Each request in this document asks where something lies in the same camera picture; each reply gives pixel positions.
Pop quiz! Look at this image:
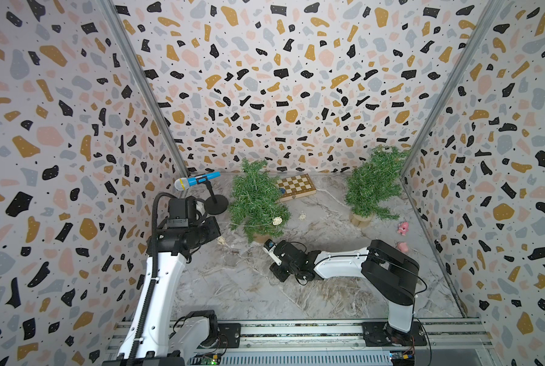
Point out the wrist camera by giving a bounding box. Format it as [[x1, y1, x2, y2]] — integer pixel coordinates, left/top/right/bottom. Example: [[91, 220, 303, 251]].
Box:
[[167, 196, 197, 229], [263, 239, 282, 266]]

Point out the pink pig toy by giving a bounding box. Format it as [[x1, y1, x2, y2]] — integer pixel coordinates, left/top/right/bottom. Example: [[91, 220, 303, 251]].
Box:
[[397, 221, 410, 236]]

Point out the green christmas tree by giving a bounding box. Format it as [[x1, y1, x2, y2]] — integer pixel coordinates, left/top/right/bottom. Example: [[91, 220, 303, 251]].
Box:
[[229, 160, 291, 241], [346, 146, 410, 221]]

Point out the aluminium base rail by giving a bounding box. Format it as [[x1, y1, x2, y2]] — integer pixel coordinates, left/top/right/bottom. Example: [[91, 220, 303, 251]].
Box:
[[99, 314, 501, 365]]

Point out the blue toy microphone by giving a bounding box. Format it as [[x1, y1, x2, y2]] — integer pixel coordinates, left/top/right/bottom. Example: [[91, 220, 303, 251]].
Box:
[[174, 172, 221, 192]]

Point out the wooden chessboard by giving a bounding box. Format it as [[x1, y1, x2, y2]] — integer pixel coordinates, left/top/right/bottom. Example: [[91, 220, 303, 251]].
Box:
[[276, 174, 317, 202]]

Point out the left green christmas tree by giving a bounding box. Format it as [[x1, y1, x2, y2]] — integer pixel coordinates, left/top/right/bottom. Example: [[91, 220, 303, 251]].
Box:
[[229, 160, 291, 241]]

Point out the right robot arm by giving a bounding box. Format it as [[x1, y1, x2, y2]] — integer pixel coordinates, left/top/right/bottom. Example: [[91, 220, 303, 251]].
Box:
[[263, 239, 426, 348]]

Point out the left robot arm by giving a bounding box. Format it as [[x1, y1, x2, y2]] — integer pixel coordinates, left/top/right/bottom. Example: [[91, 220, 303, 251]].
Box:
[[107, 192, 221, 365]]

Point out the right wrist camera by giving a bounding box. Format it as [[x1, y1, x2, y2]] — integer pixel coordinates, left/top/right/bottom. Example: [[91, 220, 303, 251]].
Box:
[[263, 239, 282, 266]]

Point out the right green christmas tree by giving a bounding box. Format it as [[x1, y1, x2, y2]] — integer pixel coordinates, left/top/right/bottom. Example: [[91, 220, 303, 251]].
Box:
[[346, 146, 410, 221]]

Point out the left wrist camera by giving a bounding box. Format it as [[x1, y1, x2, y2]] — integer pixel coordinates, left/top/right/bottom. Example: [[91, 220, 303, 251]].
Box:
[[167, 196, 197, 229]]

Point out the pink toy lower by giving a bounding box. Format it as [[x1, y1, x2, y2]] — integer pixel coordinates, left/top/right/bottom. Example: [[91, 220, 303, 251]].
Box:
[[397, 242, 409, 253]]

